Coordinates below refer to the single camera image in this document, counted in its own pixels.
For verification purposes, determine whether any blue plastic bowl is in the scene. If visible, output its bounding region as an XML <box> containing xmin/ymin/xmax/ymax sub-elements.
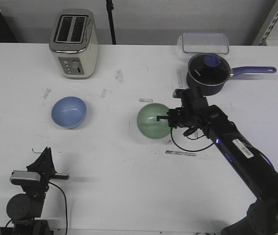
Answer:
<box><xmin>51</xmin><ymin>96</ymin><xmax>88</xmax><ymax>129</ymax></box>

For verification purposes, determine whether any dark blue saucepan with lid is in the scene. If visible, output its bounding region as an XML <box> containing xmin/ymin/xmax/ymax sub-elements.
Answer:
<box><xmin>186</xmin><ymin>53</ymin><xmax>277</xmax><ymax>96</ymax></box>

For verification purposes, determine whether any metal shelving upright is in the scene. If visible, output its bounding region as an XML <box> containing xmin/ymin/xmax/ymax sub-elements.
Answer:
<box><xmin>252</xmin><ymin>0</ymin><xmax>278</xmax><ymax>46</ymax></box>

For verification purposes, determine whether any green plastic bowl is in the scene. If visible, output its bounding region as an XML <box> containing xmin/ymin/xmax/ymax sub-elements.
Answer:
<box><xmin>137</xmin><ymin>103</ymin><xmax>170</xmax><ymax>139</ymax></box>

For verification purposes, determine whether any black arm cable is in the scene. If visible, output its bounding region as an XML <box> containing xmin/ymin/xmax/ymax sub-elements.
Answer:
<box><xmin>46</xmin><ymin>181</ymin><xmax>68</xmax><ymax>235</ymax></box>
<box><xmin>170</xmin><ymin>125</ymin><xmax>218</xmax><ymax>152</ymax></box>

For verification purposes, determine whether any clear plastic food container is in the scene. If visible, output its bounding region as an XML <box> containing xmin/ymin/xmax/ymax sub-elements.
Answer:
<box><xmin>177</xmin><ymin>32</ymin><xmax>229</xmax><ymax>54</ymax></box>

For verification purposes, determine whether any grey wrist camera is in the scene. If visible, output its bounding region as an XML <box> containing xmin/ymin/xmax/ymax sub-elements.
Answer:
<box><xmin>10</xmin><ymin>170</ymin><xmax>41</xmax><ymax>186</ymax></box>

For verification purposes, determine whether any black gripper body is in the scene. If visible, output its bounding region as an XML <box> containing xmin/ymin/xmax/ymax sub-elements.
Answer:
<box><xmin>167</xmin><ymin>107</ymin><xmax>190</xmax><ymax>127</ymax></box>
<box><xmin>26</xmin><ymin>164</ymin><xmax>70</xmax><ymax>193</ymax></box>

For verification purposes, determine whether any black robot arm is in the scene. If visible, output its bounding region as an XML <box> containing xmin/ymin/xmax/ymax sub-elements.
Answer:
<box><xmin>43</xmin><ymin>84</ymin><xmax>278</xmax><ymax>233</ymax></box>
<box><xmin>6</xmin><ymin>147</ymin><xmax>70</xmax><ymax>235</ymax></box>

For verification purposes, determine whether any black tripod pole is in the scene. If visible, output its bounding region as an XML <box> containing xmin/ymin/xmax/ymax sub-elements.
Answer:
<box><xmin>106</xmin><ymin>0</ymin><xmax>116</xmax><ymax>45</ymax></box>

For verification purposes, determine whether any cream two-slot toaster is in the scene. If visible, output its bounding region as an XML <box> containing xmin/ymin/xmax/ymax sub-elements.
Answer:
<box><xmin>49</xmin><ymin>9</ymin><xmax>99</xmax><ymax>79</ymax></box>

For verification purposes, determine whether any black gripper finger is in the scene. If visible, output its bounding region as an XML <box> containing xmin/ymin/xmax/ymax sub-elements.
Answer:
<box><xmin>47</xmin><ymin>147</ymin><xmax>55</xmax><ymax>171</ymax></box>
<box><xmin>156</xmin><ymin>116</ymin><xmax>169</xmax><ymax>121</ymax></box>
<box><xmin>28</xmin><ymin>147</ymin><xmax>48</xmax><ymax>169</ymax></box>

